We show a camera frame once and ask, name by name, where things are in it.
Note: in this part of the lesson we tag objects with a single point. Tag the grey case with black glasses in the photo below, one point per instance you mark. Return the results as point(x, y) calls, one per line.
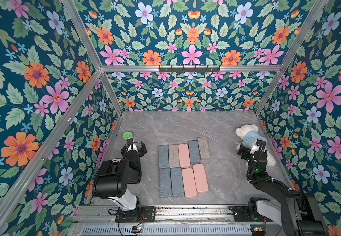
point(173, 156)

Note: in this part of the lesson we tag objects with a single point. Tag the pink case with brown glasses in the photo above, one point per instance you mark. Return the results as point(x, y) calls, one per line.
point(184, 157)

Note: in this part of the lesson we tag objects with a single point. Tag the aluminium front rail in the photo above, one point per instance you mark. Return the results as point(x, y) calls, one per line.
point(164, 214)

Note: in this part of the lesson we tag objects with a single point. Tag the black hook rack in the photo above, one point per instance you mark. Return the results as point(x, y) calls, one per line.
point(193, 68)

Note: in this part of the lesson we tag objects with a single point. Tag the green case with olive glasses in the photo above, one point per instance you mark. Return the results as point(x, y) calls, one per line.
point(194, 152)

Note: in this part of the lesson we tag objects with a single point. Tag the grey case with red glasses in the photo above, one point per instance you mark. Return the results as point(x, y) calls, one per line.
point(163, 157)

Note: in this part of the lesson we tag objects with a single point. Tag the white teddy bear blue shirt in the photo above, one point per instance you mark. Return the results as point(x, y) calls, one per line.
point(249, 134)

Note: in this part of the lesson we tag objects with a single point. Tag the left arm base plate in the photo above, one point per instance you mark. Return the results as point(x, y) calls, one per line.
point(142, 214)

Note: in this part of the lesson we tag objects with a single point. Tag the cream analog clock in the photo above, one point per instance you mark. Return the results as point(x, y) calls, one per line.
point(115, 160)

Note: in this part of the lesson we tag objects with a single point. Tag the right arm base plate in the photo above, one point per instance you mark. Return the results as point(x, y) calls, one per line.
point(247, 214)

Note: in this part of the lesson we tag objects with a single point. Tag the grey case with white glasses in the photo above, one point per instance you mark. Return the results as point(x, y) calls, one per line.
point(165, 183)

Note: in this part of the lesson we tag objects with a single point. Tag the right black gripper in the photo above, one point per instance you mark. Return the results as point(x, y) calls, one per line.
point(245, 151)

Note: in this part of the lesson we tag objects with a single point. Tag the green case with black glasses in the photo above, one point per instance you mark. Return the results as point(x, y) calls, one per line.
point(204, 148)

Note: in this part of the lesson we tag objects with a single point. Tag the grey case with yellow glasses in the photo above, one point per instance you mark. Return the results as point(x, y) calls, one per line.
point(177, 182)

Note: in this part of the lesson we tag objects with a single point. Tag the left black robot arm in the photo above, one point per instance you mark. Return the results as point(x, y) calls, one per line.
point(113, 177)

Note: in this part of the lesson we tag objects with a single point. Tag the green lidded small jar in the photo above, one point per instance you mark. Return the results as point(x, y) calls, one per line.
point(127, 135)

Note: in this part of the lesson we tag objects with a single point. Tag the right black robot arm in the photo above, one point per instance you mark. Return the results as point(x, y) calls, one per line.
point(299, 213)

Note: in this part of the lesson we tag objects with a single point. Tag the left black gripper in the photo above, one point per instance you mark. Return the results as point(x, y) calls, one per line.
point(139, 151)

